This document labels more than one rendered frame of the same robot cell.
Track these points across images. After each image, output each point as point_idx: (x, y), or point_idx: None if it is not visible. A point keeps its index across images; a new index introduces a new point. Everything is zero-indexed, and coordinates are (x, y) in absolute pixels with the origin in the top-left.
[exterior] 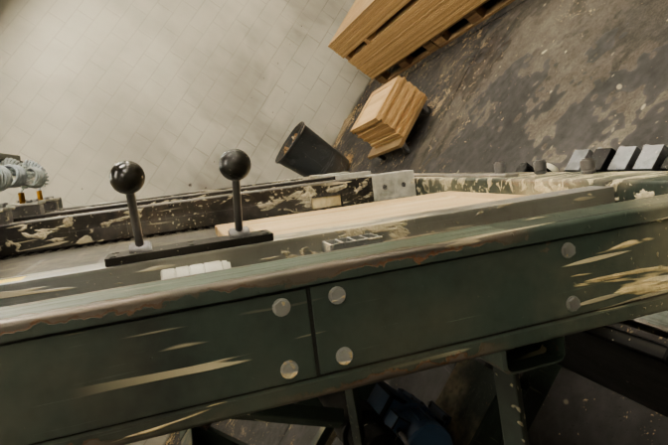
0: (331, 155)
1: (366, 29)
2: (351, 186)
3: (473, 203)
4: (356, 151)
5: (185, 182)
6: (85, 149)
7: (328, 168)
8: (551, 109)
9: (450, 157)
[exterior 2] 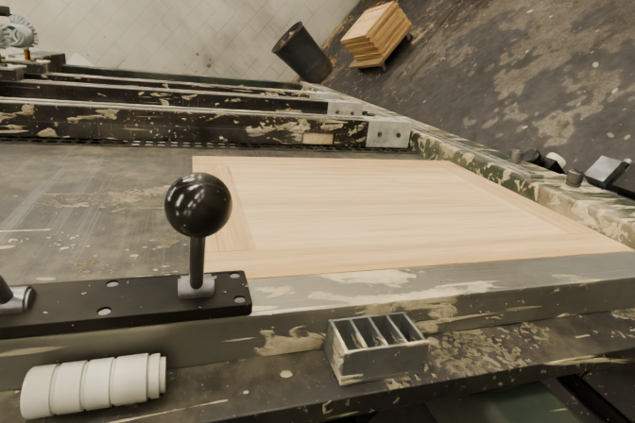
0: (318, 57)
1: None
2: (347, 126)
3: (494, 208)
4: (339, 58)
5: (194, 51)
6: (111, 2)
7: (314, 67)
8: (523, 68)
9: (420, 86)
